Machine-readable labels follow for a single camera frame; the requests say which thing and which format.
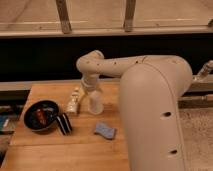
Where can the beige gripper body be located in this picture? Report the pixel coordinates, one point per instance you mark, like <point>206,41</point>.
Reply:
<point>90,83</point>

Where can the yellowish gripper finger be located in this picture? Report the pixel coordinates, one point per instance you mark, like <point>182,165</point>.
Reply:
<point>80,99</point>

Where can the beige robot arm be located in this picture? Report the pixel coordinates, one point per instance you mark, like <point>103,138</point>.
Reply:
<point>149,89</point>

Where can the white eraser tube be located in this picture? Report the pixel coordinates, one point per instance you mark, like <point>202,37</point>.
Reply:
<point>73,103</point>

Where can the blue grey sponge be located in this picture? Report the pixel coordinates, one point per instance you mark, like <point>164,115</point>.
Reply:
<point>105,131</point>

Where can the black round bowl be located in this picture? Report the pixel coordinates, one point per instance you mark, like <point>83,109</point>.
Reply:
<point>51,110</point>

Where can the red object in bowl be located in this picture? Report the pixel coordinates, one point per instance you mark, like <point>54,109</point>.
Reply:
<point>41,116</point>

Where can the blue object at left edge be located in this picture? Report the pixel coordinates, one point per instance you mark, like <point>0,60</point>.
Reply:
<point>4,122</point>

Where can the left window frame post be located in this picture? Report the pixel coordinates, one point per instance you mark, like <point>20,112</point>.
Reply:
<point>63,16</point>

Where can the window frame post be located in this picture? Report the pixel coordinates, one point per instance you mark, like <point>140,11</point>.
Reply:
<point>129,15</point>
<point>63,16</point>

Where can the right window frame post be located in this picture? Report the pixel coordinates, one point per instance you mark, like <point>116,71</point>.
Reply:
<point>129,15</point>

